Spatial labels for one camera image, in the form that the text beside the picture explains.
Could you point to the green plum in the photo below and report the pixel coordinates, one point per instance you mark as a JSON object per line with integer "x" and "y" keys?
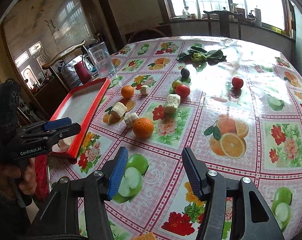
{"x": 176, "y": 83}

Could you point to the clear glass mug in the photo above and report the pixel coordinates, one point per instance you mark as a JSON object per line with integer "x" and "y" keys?
{"x": 97, "y": 60}

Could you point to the large corn piece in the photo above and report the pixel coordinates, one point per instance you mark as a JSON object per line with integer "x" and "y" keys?
{"x": 172, "y": 103}

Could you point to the large red tomato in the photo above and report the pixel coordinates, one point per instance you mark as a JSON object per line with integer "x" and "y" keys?
{"x": 183, "y": 91}

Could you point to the kettle on windowsill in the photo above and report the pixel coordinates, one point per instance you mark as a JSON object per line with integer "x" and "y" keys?
{"x": 250, "y": 17}

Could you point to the dark wooden chair far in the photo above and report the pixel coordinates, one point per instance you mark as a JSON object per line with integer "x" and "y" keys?
{"x": 223, "y": 17}

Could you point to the round dark chair back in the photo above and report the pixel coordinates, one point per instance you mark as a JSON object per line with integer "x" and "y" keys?
{"x": 146, "y": 34}

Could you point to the white paper roll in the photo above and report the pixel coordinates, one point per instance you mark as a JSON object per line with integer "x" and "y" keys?
{"x": 257, "y": 13}

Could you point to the dark plum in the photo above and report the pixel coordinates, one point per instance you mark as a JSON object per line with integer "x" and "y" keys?
{"x": 185, "y": 73}

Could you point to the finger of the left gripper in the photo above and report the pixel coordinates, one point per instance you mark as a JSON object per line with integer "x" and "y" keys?
{"x": 53, "y": 133}
{"x": 58, "y": 123}

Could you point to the orange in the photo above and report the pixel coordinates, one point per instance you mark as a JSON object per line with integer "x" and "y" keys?
{"x": 127, "y": 91}
{"x": 143, "y": 128}

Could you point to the magenta thermos bottle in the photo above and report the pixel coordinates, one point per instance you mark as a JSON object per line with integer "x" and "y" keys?
{"x": 82, "y": 73}

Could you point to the person's left hand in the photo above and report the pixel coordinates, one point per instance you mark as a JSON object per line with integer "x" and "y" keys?
{"x": 9, "y": 174}

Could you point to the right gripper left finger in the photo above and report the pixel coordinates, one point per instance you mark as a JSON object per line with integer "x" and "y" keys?
{"x": 58, "y": 217}

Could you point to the small red tomato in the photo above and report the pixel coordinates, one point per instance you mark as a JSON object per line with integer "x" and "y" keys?
{"x": 237, "y": 83}

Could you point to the floral plastic tablecloth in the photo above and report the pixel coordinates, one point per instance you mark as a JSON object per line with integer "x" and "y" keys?
{"x": 253, "y": 132}

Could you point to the wooden chair left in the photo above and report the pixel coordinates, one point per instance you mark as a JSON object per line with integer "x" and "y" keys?
{"x": 59, "y": 57}

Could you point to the green leafy vegetable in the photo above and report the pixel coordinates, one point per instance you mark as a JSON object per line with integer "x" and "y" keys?
{"x": 198, "y": 55}

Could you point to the small corn piece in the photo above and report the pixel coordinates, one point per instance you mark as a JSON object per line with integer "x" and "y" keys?
{"x": 144, "y": 90}

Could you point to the spray bottle on windowsill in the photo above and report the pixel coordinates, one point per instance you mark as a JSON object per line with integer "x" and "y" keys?
{"x": 233, "y": 9}

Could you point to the red white tray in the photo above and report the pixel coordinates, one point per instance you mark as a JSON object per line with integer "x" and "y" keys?
{"x": 80, "y": 106}

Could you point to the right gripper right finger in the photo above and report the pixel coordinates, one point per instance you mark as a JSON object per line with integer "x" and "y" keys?
{"x": 251, "y": 216}

